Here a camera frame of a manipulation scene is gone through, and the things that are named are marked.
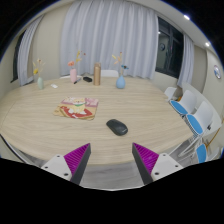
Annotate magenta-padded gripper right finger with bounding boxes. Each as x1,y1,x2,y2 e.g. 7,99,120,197
131,142,184,186

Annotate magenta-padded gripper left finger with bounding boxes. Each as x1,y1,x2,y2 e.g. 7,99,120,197
40,142,92,186

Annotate black computer mouse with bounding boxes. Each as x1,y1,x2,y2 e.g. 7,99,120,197
105,118,129,137

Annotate cartoon print mouse pad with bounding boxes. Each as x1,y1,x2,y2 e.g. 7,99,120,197
53,96,100,121

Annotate white and blue chairs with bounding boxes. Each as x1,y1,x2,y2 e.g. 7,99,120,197
163,85,224,164

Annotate green vase with dried flowers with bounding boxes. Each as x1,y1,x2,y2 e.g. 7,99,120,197
32,58,47,91

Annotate white chair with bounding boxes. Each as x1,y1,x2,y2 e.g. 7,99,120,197
59,75,83,80
100,69,120,79

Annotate pink vase with flowers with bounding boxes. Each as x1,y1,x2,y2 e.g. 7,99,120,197
67,49,87,84

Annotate blue vase with flowers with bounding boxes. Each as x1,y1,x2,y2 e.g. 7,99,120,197
111,51,130,90

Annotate gold metal drink bottle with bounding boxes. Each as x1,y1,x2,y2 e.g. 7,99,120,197
93,62,102,87

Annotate narrow white curtain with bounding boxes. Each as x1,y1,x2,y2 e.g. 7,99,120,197
17,14,46,87
176,33,196,89

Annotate narrow dark window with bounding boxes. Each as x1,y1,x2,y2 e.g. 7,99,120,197
10,31,26,83

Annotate large dark window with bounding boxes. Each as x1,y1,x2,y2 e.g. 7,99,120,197
154,16,185,79

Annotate wide white curtain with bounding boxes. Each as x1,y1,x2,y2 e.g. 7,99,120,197
59,0,160,80

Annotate ceiling lights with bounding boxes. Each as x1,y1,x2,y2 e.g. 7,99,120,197
183,13,212,48

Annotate round wall clock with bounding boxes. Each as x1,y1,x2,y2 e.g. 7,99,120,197
213,64,222,80

